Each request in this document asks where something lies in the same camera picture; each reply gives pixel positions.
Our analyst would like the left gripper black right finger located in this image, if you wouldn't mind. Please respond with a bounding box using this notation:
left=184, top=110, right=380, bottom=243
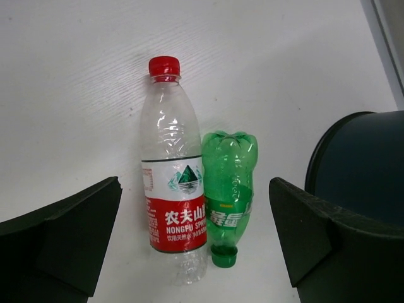
left=269, top=177, right=403, bottom=302

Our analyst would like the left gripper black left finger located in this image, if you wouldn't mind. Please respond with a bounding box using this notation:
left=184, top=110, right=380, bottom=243
left=1, top=177, right=122, bottom=303

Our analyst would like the clear bottle red label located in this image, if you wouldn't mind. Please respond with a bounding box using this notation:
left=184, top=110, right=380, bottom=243
left=140, top=56, right=207, bottom=285

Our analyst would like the dark bin with gold rim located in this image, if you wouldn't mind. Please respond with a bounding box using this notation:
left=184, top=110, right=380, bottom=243
left=304, top=110, right=403, bottom=227

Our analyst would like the green plastic bottle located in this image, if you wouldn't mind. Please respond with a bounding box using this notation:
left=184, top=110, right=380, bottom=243
left=202, top=131, right=258, bottom=268

